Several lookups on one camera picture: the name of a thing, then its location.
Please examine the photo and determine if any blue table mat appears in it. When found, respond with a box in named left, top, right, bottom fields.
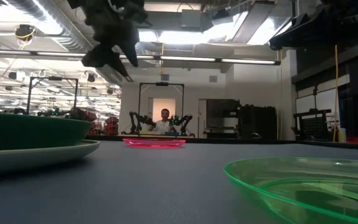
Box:
left=0, top=141, right=358, bottom=224

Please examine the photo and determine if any grey ceiling unit box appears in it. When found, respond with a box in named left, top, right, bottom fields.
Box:
left=181, top=9, right=202, bottom=28

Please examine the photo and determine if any transparent pink plastic plate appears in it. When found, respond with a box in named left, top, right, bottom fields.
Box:
left=122, top=138, right=186, bottom=149

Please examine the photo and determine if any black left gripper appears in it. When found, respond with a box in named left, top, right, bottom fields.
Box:
left=67, top=0, right=150, bottom=78

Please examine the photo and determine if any black background station frame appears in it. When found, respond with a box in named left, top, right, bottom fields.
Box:
left=26, top=76, right=79, bottom=114
left=137, top=82, right=186, bottom=137

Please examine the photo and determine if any black cabinet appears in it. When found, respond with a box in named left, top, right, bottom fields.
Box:
left=237, top=105, right=278, bottom=139

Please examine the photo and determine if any dark green plastic plate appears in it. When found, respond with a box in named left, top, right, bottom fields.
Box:
left=0, top=111, right=92, bottom=152

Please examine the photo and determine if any black pegboard cart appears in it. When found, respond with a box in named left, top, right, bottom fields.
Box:
left=292, top=108, right=333, bottom=141

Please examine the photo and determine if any long ceiling light bar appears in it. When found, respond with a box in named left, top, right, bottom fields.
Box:
left=0, top=49, right=282, bottom=66

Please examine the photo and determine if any transparent green plastic plate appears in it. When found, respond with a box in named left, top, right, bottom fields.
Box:
left=223, top=156, right=358, bottom=224

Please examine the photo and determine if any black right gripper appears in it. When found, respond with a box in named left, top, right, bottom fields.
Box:
left=268, top=0, right=358, bottom=51

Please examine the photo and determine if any black round ceiling fixture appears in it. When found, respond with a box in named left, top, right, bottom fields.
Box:
left=14, top=24, right=36, bottom=41

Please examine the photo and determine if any pale grey plastic plate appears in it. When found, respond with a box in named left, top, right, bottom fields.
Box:
left=0, top=139, right=101, bottom=175

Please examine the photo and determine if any person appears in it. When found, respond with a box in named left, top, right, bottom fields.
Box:
left=149, top=108, right=177, bottom=135

